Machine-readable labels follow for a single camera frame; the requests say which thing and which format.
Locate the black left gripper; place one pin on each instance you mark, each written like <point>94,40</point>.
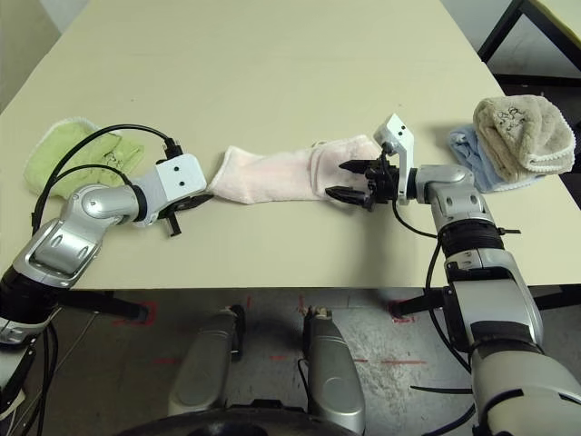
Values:
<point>173,229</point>

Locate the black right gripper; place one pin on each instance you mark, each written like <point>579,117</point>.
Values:
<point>383,181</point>

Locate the pink terry towel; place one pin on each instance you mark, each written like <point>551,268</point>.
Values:
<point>272,175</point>

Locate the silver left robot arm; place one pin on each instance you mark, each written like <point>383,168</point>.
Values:
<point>68,245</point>

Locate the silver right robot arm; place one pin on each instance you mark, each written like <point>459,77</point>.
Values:
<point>490,281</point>

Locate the light blue towel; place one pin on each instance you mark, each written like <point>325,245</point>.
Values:
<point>472,159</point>

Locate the green terry towel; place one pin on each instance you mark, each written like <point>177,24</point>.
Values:
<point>68,154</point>

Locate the beige terry towel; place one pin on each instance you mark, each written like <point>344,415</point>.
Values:
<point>522,136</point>

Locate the red floor tape corner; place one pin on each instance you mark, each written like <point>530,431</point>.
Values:
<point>401,319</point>

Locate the silver left robot leg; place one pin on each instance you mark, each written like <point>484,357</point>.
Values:
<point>204,363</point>

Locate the silver robot leg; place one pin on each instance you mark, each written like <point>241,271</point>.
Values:
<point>331,377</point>
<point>204,363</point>

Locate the red floor tape line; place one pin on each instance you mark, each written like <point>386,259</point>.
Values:
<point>404,362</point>

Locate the silver right robot leg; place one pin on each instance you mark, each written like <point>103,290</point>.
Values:
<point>331,377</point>

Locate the black robot torso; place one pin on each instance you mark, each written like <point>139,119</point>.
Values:
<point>227,422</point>

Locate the black framed side table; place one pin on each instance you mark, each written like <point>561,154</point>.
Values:
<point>558,18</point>

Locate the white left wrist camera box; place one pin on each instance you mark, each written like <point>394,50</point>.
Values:
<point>181,175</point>

